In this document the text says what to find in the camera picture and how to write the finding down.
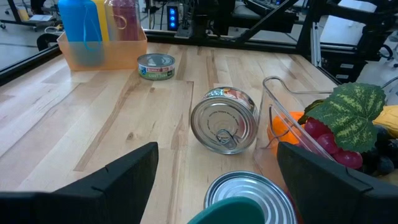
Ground dark blue toy grapes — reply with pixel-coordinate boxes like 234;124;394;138
357;124;398;177

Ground tall silver tin can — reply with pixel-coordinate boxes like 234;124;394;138
190;86;259;156

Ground blue squeeze bottle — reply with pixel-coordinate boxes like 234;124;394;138
58;0;103;68

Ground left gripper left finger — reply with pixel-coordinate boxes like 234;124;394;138
0;141;160;224

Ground tin can red label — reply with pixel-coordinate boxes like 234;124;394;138
203;170;299;224

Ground black device with blue LEDs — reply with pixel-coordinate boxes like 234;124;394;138
167;5;180;32

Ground clear bottle with black cap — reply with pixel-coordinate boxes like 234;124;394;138
104;0;141;43

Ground tin can green label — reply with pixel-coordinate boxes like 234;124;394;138
137;53;176;82

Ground yellow toy banana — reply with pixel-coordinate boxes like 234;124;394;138
373;105;398;139

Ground yellow squeeze bottle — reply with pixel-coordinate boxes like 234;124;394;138
91;0;111;43

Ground black wheeled cart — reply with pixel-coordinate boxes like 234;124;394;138
0;0;62;32

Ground clear plastic container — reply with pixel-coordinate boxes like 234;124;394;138
253;76;398;224

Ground purple squeeze bottle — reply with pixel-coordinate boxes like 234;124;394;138
112;0;140;42

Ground orange translucent plastic bin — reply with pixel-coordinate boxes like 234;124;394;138
57;27;149;72

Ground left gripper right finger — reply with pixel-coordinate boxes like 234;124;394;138
275;141;398;224

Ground orange toy fruit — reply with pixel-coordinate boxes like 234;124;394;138
267;111;307;155

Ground white panel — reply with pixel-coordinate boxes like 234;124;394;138
320;0;377;46

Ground black equipment cart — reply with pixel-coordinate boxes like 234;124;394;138
310;0;398;85

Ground green plastic bin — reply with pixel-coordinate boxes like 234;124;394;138
186;196;266;224

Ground red grapes with green leaf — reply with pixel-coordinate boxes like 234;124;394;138
303;82;387;170

